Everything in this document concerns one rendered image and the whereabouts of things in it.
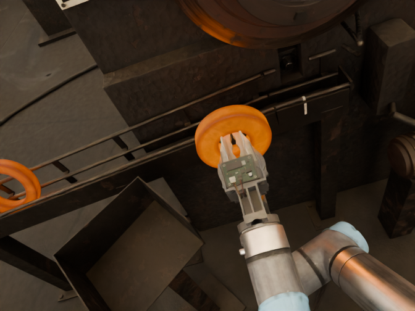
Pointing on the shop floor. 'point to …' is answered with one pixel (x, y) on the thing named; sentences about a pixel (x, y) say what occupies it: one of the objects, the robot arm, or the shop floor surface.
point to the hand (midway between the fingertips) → (231, 133)
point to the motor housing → (399, 187)
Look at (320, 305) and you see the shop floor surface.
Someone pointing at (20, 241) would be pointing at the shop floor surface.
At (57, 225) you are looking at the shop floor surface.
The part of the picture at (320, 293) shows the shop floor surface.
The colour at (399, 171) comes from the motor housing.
